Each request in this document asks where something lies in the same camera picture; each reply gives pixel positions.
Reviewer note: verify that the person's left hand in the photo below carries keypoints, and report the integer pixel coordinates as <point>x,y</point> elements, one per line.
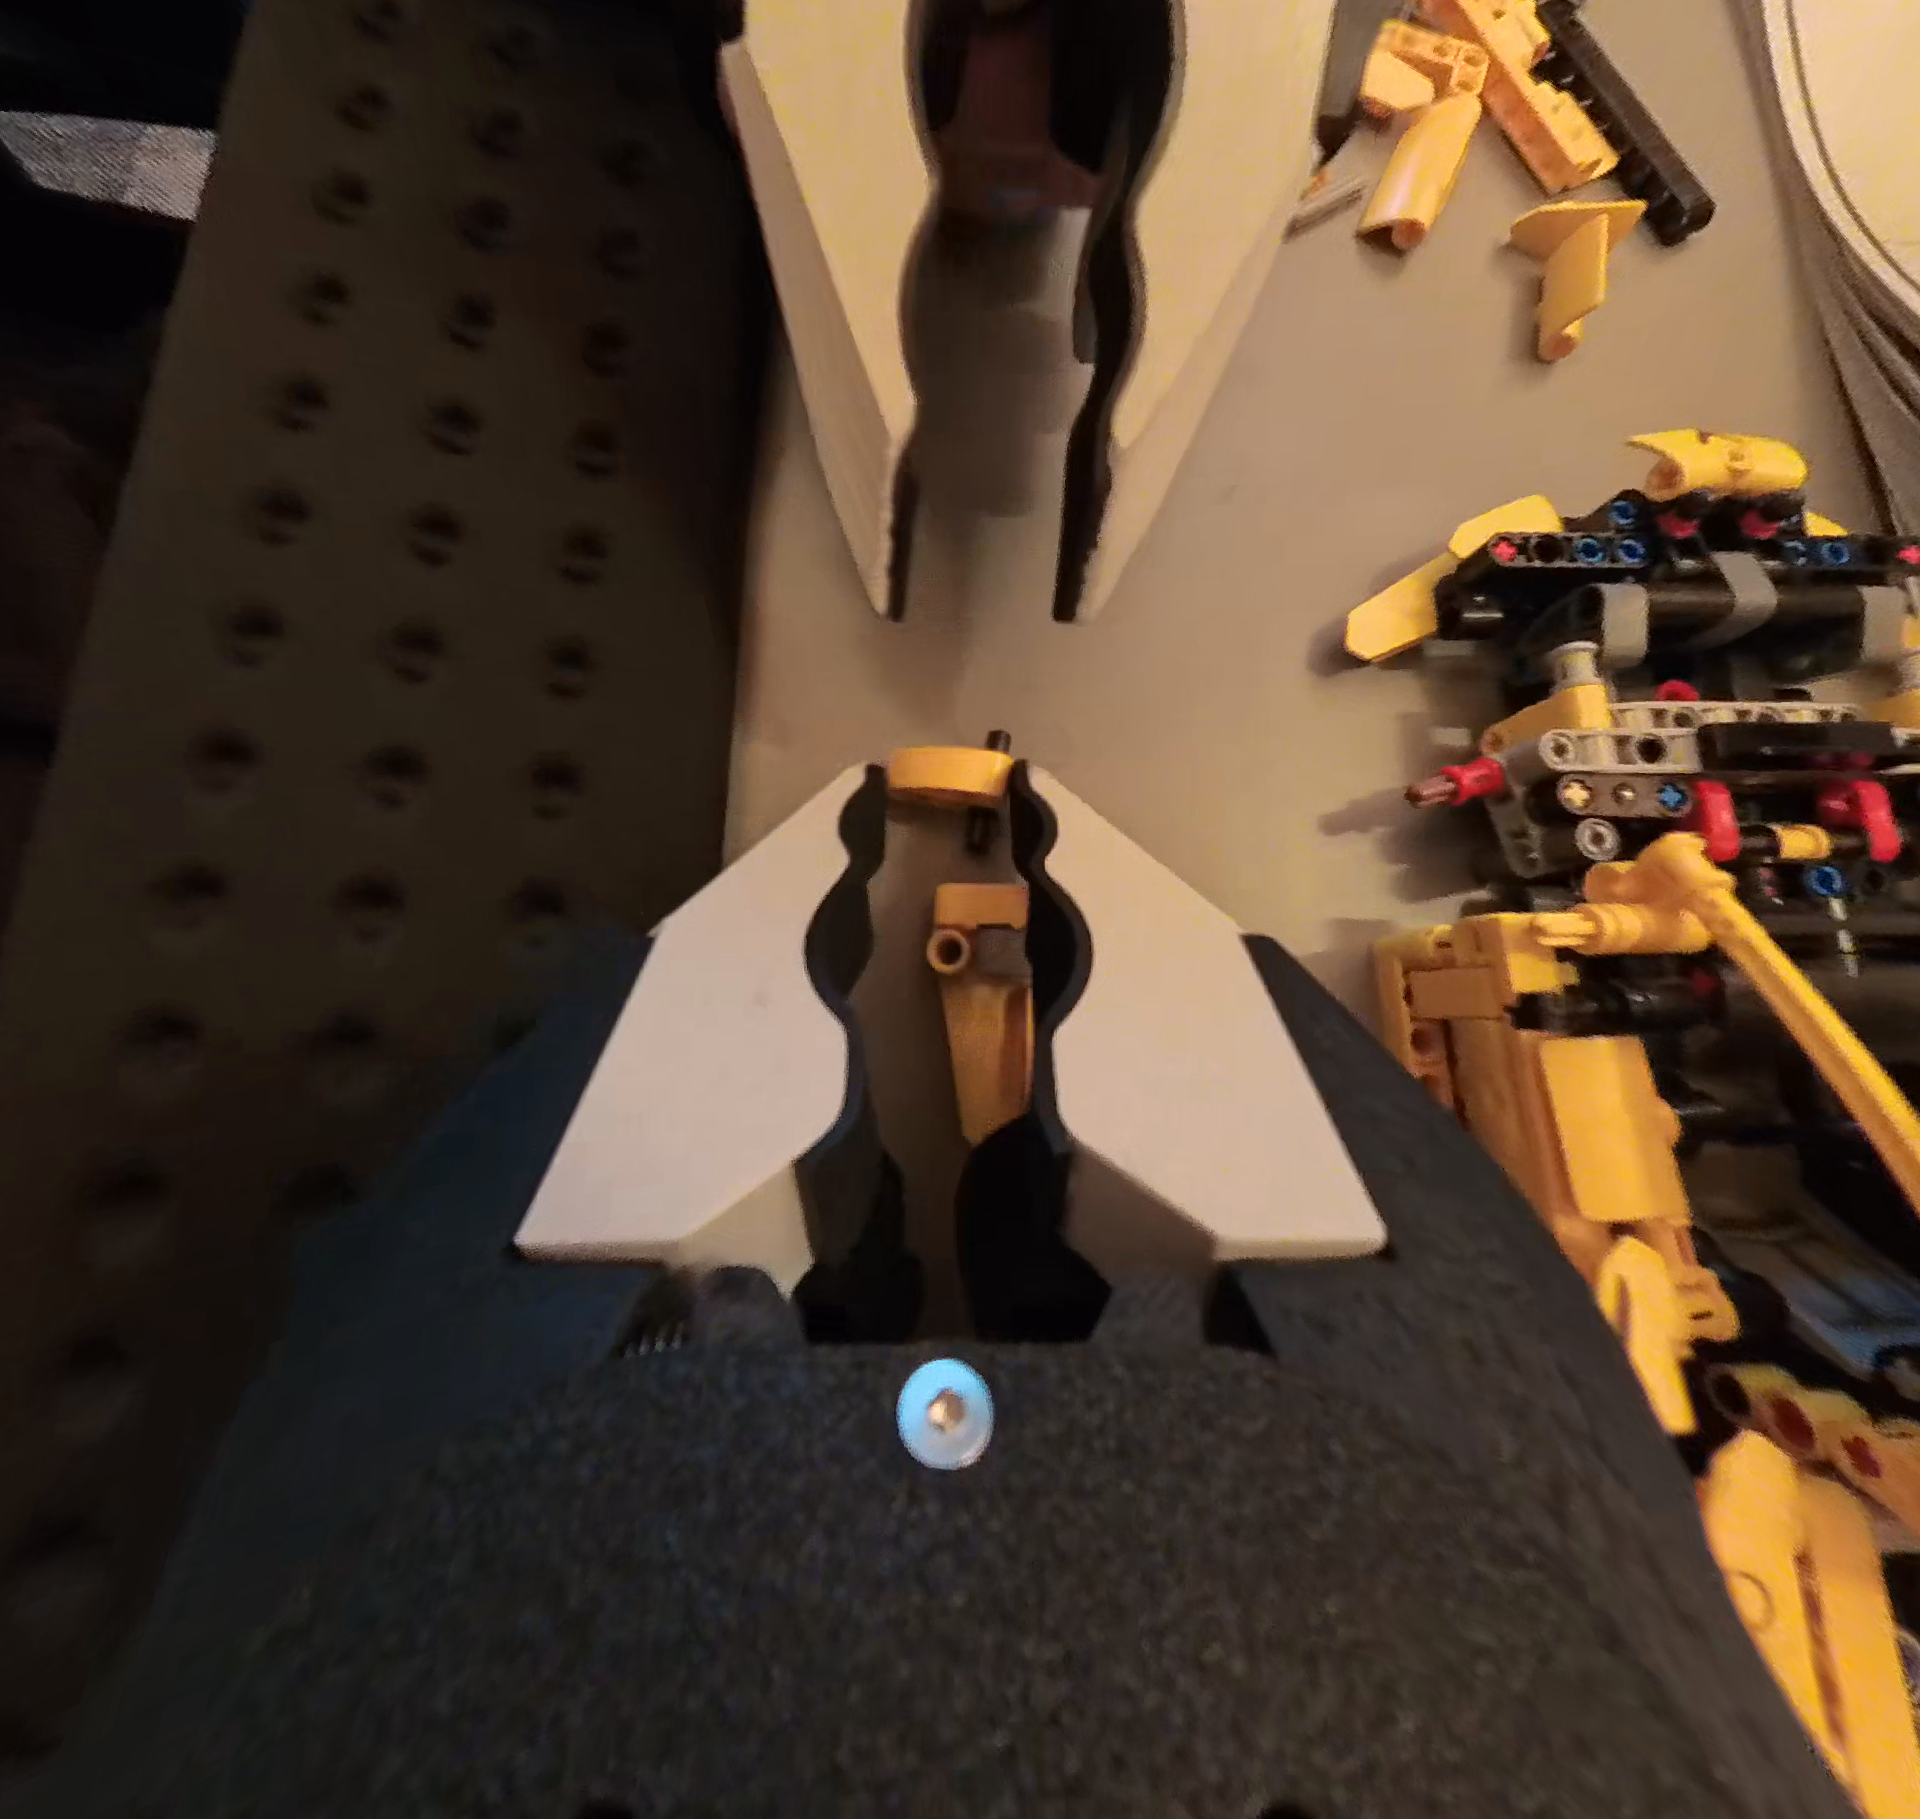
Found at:
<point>1019,108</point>

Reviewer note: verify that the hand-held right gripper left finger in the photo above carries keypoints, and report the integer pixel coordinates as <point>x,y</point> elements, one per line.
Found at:
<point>705,1098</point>

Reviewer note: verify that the yellow brick car model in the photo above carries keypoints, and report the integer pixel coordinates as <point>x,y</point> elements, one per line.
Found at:
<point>1576,1098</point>

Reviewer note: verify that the dark perforated panel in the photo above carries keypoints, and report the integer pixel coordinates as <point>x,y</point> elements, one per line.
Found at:
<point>422,573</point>

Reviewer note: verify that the black long brick beam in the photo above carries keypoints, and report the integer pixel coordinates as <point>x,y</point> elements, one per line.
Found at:
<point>1634,124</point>

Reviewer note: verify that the black connector pin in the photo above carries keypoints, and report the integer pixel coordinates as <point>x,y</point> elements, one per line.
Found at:
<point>981,829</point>

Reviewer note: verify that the instruction booklet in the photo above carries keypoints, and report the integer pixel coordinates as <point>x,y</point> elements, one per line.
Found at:
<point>1847,124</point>

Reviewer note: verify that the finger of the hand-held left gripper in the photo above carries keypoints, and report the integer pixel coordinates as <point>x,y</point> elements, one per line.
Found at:
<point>823,124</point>
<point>1245,78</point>

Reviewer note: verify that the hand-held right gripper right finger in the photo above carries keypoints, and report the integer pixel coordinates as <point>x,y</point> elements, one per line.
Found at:
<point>1198,1098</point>

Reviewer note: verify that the grey brick axle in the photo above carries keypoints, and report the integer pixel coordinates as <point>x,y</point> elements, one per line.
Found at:
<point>1327,203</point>

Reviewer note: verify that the yellow panel with red pins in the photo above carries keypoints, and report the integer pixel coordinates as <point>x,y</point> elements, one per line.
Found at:
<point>981,1053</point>

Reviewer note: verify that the grey brick connector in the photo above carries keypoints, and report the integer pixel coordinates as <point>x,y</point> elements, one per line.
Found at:
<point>1003,952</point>

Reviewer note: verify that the yellow curved liftarm piece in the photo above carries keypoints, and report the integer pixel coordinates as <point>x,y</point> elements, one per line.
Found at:
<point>945,776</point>

